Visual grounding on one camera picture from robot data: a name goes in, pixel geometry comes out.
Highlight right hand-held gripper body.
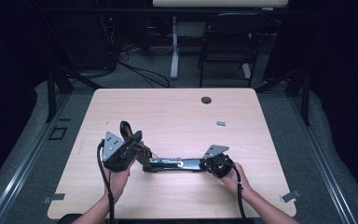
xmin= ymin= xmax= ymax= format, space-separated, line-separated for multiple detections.
xmin=202 ymin=144 xmax=235 ymax=179

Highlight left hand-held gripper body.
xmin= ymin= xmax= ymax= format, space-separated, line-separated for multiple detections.
xmin=102 ymin=130 xmax=138 ymax=173

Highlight black stapler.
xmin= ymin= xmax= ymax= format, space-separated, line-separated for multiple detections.
xmin=119 ymin=120 xmax=210 ymax=174

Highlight person's right hand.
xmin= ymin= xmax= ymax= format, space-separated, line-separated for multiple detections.
xmin=219 ymin=161 xmax=254 ymax=200

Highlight person's left hand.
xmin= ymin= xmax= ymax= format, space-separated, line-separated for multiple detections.
xmin=101 ymin=159 xmax=137 ymax=201

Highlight grey tape piece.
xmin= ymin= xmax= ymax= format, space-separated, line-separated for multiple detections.
xmin=280 ymin=189 xmax=303 ymax=204
xmin=41 ymin=192 xmax=66 ymax=205

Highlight person's dark clothing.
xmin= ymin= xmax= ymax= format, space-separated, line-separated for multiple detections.
xmin=56 ymin=213 xmax=87 ymax=224

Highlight black metal stand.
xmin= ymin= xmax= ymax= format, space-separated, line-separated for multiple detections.
xmin=44 ymin=60 xmax=104 ymax=124
xmin=255 ymin=65 xmax=312 ymax=127

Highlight white desk leg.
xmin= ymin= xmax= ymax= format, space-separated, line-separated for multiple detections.
xmin=170 ymin=15 xmax=181 ymax=80
xmin=241 ymin=63 xmax=253 ymax=79

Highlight dark equipment with red light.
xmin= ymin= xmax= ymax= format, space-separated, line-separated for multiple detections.
xmin=55 ymin=12 xmax=119 ymax=72

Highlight black chair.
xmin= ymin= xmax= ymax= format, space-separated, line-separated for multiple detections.
xmin=197 ymin=12 xmax=269 ymax=89

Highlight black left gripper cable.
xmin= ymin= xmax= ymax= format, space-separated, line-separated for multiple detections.
xmin=96 ymin=139 xmax=117 ymax=224

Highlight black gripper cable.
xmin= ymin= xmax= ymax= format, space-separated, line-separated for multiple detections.
xmin=96 ymin=139 xmax=117 ymax=224
xmin=228 ymin=161 xmax=248 ymax=221

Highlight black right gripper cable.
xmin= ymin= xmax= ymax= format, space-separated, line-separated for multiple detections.
xmin=228 ymin=161 xmax=248 ymax=221

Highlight black floor cables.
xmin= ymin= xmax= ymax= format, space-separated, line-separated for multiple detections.
xmin=117 ymin=43 xmax=172 ymax=90

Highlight aluminium floor rail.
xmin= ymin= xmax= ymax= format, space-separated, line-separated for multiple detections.
xmin=288 ymin=96 xmax=358 ymax=224
xmin=0 ymin=92 xmax=72 ymax=224

